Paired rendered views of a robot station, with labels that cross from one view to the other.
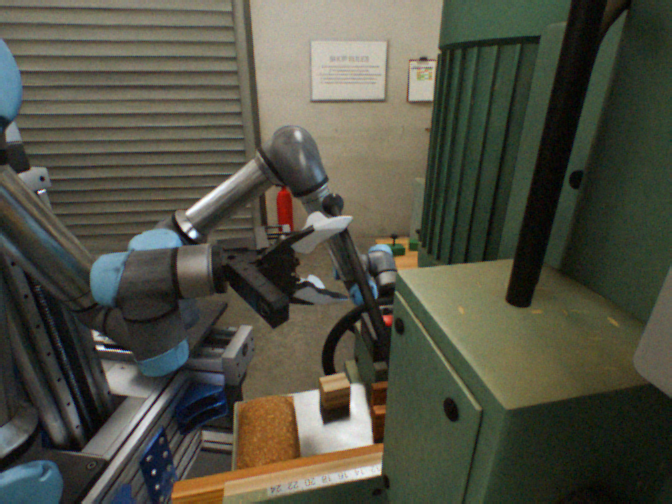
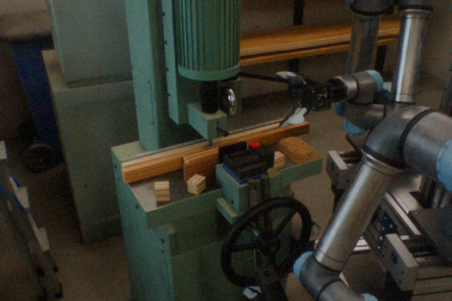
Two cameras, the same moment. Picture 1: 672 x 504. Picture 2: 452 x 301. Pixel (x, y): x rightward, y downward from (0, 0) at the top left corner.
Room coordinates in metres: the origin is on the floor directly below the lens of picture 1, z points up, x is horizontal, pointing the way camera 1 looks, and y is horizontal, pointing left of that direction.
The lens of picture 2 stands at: (1.58, -0.49, 1.64)
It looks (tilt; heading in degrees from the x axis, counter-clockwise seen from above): 30 degrees down; 163
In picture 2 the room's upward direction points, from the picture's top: straight up
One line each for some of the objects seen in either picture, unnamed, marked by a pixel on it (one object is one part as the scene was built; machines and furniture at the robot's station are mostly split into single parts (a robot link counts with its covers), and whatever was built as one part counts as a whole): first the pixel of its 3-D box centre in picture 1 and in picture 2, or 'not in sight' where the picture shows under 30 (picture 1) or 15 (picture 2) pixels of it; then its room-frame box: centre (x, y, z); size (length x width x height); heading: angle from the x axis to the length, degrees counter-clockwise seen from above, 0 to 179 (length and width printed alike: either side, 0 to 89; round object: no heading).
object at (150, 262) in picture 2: not in sight; (198, 263); (0.25, -0.21, 0.36); 0.58 x 0.45 x 0.71; 12
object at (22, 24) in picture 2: not in sight; (55, 87); (-1.51, -0.77, 0.48); 0.64 x 0.54 x 0.97; 99
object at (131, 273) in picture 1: (142, 279); (361, 85); (0.46, 0.27, 1.13); 0.11 x 0.08 x 0.09; 102
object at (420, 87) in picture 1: (422, 79); not in sight; (3.43, -0.72, 1.42); 0.23 x 0.06 x 0.34; 97
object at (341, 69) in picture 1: (348, 70); not in sight; (3.38, -0.10, 1.48); 0.64 x 0.02 x 0.46; 97
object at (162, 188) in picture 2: not in sight; (162, 191); (0.54, -0.36, 0.92); 0.04 x 0.04 x 0.04; 81
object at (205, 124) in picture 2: not in sight; (207, 121); (0.35, -0.18, 1.02); 0.14 x 0.07 x 0.09; 12
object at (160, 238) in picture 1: (158, 261); not in sight; (0.83, 0.44, 0.98); 0.13 x 0.12 x 0.14; 9
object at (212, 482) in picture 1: (430, 449); (224, 149); (0.36, -0.13, 0.92); 0.67 x 0.02 x 0.04; 102
